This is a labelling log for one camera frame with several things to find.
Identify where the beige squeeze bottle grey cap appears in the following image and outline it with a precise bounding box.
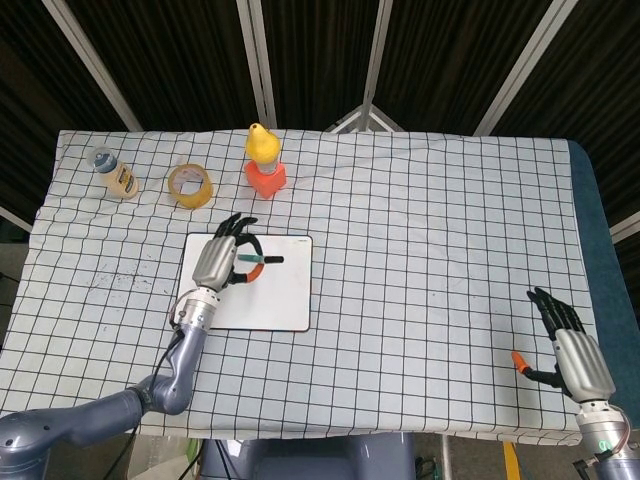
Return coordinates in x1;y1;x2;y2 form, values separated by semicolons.
87;145;140;201

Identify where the triangular aluminium partition foot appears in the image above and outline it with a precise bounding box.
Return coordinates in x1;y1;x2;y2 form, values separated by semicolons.
324;104;407;134

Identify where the aluminium partition frame post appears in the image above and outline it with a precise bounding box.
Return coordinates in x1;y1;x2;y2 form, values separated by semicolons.
357;0;396;109
235;0;279;131
472;0;579;136
42;0;144;131

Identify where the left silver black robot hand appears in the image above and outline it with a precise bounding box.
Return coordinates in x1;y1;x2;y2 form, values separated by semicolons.
192;212;265;293

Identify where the yellow toy pear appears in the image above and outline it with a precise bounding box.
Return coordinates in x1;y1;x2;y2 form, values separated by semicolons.
244;122;282;164

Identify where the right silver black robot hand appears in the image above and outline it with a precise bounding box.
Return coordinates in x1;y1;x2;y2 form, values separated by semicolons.
510;286;617;404

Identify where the yellow strip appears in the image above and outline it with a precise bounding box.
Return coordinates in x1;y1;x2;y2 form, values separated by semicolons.
502;442;519;480

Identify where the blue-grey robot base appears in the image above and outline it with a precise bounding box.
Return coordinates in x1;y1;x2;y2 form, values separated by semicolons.
199;432;417;480

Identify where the orange block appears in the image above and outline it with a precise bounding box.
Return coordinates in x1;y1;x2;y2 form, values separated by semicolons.
243;159;288;200

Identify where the white dry-erase board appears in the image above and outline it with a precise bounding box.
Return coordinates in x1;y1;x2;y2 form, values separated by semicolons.
172;232;314;333

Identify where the dark blue table pad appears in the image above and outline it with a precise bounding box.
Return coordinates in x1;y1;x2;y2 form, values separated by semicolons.
567;139;640;406

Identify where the clear yellowish tape roll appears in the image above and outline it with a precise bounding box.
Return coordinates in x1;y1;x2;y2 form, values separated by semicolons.
167;163;215;210

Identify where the white black checked tablecloth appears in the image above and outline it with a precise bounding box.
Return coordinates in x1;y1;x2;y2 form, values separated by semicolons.
0;128;596;447

